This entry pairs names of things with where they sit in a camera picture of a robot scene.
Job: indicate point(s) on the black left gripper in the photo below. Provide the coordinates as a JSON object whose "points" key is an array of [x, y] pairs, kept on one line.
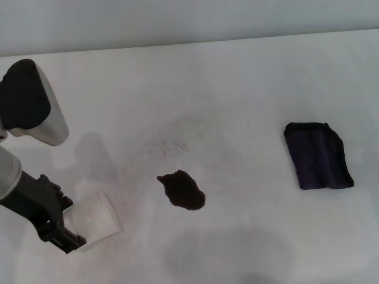
{"points": [[32, 201]]}

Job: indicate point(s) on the white paper cup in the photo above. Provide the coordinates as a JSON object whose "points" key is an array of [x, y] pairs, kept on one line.
{"points": [[94, 217]]}

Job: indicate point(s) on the purple rag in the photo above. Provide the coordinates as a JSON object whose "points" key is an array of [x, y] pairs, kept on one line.
{"points": [[318, 156]]}

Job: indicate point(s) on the black water stain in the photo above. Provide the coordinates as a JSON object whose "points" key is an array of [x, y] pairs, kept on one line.
{"points": [[182, 192]]}

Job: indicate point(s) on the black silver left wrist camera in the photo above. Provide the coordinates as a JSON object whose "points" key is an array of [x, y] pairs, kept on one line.
{"points": [[26, 97]]}

